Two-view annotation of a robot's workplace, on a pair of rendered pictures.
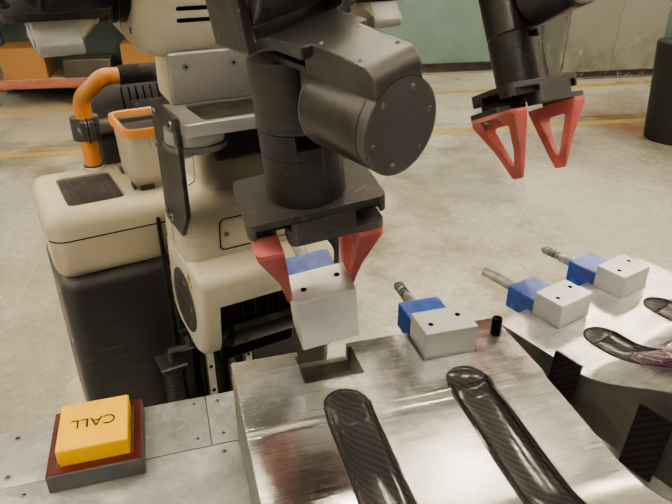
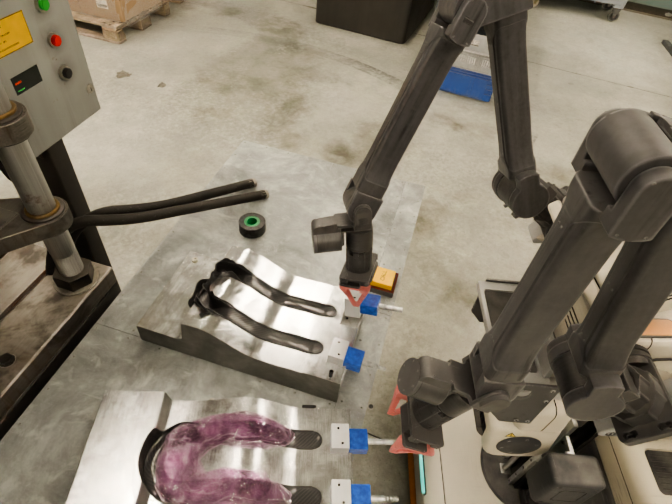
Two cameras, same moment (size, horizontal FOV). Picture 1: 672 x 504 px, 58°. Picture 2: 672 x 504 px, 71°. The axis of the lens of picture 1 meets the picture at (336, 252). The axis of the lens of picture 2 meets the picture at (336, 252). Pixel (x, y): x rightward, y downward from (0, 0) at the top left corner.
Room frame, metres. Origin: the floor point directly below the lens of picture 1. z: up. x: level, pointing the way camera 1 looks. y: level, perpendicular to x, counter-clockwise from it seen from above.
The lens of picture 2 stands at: (0.68, -0.62, 1.82)
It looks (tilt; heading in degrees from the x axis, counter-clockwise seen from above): 46 degrees down; 117
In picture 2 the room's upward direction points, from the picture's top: 8 degrees clockwise
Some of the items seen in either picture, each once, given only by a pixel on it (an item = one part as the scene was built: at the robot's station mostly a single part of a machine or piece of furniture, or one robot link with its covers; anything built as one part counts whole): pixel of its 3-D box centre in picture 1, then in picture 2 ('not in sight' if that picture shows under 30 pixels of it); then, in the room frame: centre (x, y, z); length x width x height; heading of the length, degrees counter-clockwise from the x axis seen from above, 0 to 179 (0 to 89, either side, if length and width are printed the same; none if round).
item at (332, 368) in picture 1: (328, 378); (350, 322); (0.43, 0.01, 0.87); 0.05 x 0.05 x 0.04; 16
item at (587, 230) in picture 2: not in sight; (543, 295); (0.74, -0.17, 1.40); 0.11 x 0.06 x 0.43; 120
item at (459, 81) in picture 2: not in sight; (460, 71); (-0.36, 3.21, 0.11); 0.61 x 0.41 x 0.22; 11
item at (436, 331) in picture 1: (421, 315); (357, 360); (0.50, -0.08, 0.89); 0.13 x 0.05 x 0.05; 16
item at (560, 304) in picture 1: (526, 294); (362, 441); (0.60, -0.22, 0.86); 0.13 x 0.05 x 0.05; 33
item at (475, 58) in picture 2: not in sight; (467, 51); (-0.36, 3.21, 0.28); 0.61 x 0.41 x 0.15; 11
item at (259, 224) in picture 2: not in sight; (252, 225); (-0.02, 0.17, 0.82); 0.08 x 0.08 x 0.04
